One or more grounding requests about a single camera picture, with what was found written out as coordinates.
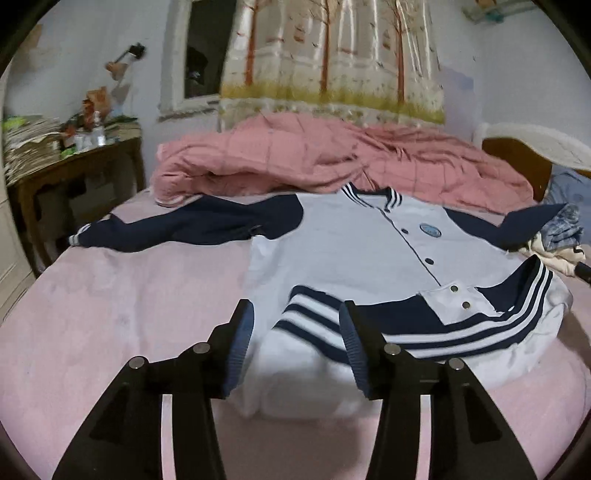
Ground cream cloth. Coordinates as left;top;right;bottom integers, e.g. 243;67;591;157
519;233;587;278

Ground pink checked quilt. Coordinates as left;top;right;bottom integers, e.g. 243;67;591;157
152;113;550;215

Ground blue-grey pillow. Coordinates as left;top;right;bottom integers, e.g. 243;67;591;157
545;166;591;217

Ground stack of books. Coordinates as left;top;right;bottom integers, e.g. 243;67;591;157
106;117;141;139

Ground stack of papers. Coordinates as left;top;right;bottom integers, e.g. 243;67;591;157
2;115;63;183

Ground tree print curtain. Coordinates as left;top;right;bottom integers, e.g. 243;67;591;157
218;0;446;125

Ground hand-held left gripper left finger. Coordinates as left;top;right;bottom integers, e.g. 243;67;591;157
52;298;256;480

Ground white framed window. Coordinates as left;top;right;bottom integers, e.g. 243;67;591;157
159;0;241;114

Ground wooden headboard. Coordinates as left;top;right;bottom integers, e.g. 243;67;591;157
481;137;555;201

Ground wooden side table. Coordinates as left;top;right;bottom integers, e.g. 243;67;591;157
9;136;146;278

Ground wall desk lamp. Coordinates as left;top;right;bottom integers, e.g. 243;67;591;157
105;42;146;77

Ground white navy baseball jacket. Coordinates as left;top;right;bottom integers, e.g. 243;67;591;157
69;182;574;418

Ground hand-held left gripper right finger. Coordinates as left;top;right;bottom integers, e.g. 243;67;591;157
338;300;539;480

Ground orange dried flowers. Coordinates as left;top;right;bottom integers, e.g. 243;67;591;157
81;85;114;125

